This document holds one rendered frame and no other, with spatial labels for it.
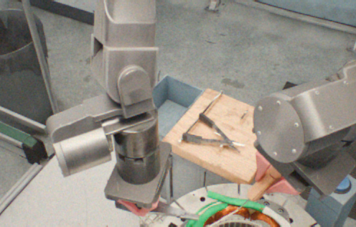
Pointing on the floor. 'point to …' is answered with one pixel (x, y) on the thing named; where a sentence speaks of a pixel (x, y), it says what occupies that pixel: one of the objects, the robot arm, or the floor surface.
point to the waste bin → (19, 92)
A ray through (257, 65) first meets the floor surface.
